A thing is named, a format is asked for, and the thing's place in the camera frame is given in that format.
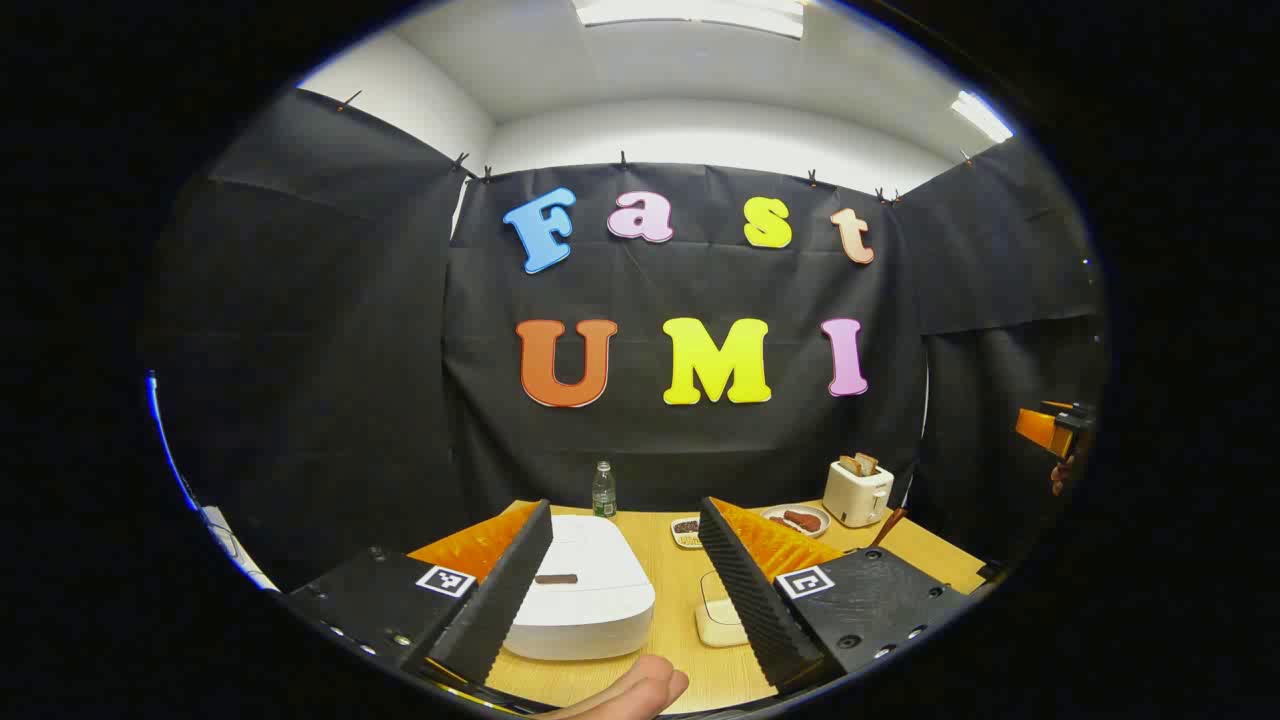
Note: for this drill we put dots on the black backdrop cloth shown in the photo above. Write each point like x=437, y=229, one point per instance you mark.
x=350, y=350

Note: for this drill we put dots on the clear box of rice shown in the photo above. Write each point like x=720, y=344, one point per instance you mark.
x=715, y=625

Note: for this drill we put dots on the white side desk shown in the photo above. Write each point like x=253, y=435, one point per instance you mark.
x=240, y=555

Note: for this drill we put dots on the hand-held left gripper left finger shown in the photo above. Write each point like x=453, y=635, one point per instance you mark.
x=500, y=600

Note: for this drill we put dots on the large ceiling light panel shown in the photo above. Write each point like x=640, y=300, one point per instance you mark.
x=690, y=15

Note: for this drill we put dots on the toast slice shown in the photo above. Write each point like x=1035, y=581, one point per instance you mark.
x=850, y=466
x=868, y=462

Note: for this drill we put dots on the white round plate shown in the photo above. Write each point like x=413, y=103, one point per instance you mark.
x=815, y=530

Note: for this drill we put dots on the small ceiling light panel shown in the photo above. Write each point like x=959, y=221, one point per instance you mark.
x=982, y=117

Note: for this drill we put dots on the clear plastic water bottle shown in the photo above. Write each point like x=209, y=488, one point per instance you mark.
x=604, y=495

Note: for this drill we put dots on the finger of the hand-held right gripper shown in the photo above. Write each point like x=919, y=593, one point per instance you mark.
x=1040, y=428

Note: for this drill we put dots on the white toaster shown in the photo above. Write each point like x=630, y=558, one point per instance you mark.
x=855, y=498

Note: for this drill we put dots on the white rice cooker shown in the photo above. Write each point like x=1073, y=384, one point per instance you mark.
x=590, y=600

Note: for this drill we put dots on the white divided grain dish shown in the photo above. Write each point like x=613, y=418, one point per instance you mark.
x=686, y=532

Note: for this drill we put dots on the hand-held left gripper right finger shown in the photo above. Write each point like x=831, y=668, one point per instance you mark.
x=750, y=600

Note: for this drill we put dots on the wooden spoon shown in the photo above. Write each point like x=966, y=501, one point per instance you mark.
x=888, y=527

